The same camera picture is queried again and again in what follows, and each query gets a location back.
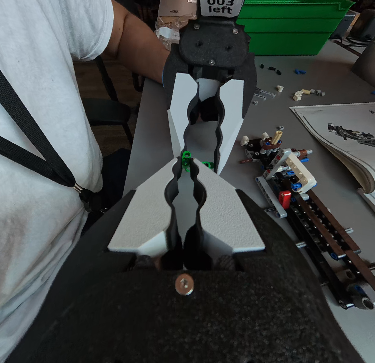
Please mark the grey electronic device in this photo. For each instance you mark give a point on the grey electronic device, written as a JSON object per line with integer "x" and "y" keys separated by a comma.
{"x": 345, "y": 25}

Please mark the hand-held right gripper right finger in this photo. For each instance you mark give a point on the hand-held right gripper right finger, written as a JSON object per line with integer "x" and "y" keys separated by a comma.
{"x": 228, "y": 219}

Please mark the lego truck chassis assembly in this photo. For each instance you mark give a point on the lego truck chassis assembly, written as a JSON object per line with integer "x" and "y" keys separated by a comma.
{"x": 304, "y": 199}

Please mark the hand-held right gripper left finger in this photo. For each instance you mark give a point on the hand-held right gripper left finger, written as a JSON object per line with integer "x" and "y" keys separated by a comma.
{"x": 140, "y": 219}

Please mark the person in white t-shirt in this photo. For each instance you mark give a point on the person in white t-shirt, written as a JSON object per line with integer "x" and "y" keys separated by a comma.
{"x": 38, "y": 140}

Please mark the person's left forearm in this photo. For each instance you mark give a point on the person's left forearm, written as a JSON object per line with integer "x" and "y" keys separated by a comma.
{"x": 137, "y": 47}

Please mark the small green lego connector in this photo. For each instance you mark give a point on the small green lego connector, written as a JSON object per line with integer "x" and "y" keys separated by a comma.
{"x": 207, "y": 164}

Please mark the person's dark trousers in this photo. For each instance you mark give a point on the person's dark trousers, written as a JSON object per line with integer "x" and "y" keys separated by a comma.
{"x": 114, "y": 187}

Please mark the lego instruction booklet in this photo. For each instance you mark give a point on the lego instruction booklet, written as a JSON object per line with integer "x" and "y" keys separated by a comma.
{"x": 339, "y": 134}

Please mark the tan and grey lego pieces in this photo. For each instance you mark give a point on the tan and grey lego pieces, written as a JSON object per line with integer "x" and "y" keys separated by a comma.
{"x": 307, "y": 94}

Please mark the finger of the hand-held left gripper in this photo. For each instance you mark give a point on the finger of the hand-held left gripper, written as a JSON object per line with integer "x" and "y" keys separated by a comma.
{"x": 233, "y": 111}
{"x": 178, "y": 105}

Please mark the grey lego beam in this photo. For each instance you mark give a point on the grey lego beam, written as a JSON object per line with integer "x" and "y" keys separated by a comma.
{"x": 266, "y": 92}

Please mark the clear plastic bag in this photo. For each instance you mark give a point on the clear plastic bag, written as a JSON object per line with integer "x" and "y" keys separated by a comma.
{"x": 168, "y": 32}

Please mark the green plastic bin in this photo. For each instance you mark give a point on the green plastic bin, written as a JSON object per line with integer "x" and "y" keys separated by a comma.
{"x": 290, "y": 23}

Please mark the black chair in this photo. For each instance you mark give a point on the black chair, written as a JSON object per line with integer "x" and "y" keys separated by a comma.
{"x": 108, "y": 111}

